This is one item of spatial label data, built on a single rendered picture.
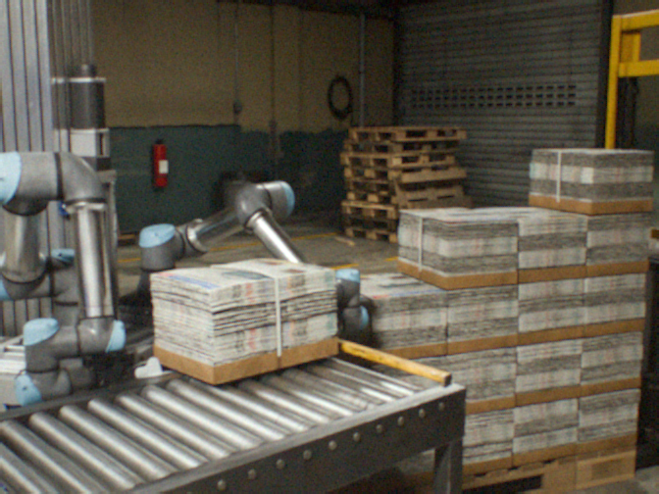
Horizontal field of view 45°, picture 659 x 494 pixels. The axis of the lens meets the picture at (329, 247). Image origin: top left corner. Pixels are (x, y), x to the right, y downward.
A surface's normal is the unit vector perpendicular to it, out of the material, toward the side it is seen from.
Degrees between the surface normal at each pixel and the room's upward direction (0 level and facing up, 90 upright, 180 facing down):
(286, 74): 90
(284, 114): 90
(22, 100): 90
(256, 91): 90
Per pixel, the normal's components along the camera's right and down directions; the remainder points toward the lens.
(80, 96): -0.26, 0.15
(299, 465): 0.66, 0.12
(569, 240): 0.36, 0.15
